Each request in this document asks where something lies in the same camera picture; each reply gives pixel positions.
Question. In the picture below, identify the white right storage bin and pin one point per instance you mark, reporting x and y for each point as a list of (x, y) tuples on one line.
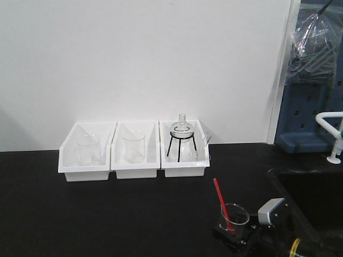
[(187, 167)]

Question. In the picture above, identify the black lab sink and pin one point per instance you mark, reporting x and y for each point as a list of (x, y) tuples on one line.
[(313, 200)]

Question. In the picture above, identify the clear beaker in middle bin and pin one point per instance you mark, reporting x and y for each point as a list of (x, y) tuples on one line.
[(134, 142)]

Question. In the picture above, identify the clear beaker in left bin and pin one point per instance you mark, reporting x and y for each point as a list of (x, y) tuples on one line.
[(88, 147)]

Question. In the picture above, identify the clear plastic bag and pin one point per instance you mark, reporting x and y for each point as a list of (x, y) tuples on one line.
[(315, 45)]

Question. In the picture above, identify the black wire flask stand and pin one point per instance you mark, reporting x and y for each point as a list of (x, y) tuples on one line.
[(180, 138)]

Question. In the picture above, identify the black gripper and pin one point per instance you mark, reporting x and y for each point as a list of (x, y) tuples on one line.
[(259, 240)]

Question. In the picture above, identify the red plastic stirring spoon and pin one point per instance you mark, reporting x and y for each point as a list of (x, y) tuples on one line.
[(222, 205)]

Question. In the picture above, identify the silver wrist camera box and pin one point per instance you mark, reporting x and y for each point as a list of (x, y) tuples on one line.
[(265, 211)]

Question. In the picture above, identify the clear glass beaker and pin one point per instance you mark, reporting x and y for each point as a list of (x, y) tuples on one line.
[(234, 219)]

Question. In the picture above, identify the clear beaker in bin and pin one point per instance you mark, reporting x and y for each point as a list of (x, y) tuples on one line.
[(88, 147), (134, 142)]

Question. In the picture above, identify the white left storage bin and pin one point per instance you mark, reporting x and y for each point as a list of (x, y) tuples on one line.
[(68, 164)]

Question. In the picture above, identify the white storage bin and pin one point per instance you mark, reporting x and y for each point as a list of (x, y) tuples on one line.
[(68, 164), (187, 167), (151, 164)]

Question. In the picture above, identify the small clear beaker right bin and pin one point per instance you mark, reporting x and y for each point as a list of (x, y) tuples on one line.
[(200, 154)]

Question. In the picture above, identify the blue pegboard drying rack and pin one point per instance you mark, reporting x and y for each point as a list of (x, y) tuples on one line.
[(297, 130)]

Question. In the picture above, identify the white lab faucet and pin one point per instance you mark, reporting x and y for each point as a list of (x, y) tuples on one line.
[(336, 133)]

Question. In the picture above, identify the clear round-bottom flask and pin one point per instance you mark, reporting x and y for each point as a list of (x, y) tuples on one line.
[(182, 129)]

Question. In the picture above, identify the white middle storage bin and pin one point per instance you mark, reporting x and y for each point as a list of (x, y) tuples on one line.
[(151, 164)]

